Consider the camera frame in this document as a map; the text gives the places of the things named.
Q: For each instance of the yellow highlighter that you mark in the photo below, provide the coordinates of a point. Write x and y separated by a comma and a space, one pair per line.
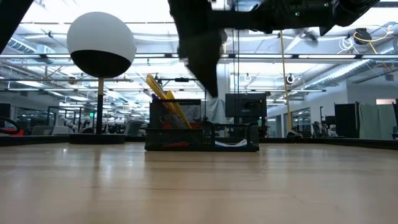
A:
171, 96

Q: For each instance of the black mesh desk organizer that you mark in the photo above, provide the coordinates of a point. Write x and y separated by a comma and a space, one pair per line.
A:
186, 137

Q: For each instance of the black partition panel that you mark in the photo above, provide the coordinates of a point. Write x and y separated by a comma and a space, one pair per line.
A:
346, 121

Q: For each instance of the black tubular camera stand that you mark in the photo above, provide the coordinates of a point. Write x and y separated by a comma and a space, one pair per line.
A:
182, 79

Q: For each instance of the white black globe lamp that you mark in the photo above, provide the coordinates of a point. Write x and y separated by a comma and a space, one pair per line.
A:
99, 37

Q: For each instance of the grey cloth cover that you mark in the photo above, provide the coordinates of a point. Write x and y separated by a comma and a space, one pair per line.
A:
216, 112

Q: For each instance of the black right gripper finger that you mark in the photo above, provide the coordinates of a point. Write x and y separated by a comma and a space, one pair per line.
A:
248, 18

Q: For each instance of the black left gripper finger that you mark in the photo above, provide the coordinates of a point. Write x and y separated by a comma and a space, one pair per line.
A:
214, 68
196, 59

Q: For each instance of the black monitor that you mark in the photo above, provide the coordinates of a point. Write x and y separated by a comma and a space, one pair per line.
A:
245, 105

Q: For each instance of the green curtain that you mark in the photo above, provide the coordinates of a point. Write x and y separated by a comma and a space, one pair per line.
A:
376, 121

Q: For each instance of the black aluminium table frame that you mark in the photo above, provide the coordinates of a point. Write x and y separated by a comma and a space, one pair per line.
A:
31, 140

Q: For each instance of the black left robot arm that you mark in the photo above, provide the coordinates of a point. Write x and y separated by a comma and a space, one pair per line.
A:
12, 15

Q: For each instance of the orange eraser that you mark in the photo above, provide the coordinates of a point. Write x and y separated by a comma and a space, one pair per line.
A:
175, 144

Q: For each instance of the blue sticky note pad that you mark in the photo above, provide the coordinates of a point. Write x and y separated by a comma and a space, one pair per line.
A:
231, 143

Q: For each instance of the black red office chair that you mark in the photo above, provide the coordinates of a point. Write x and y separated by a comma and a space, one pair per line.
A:
12, 132

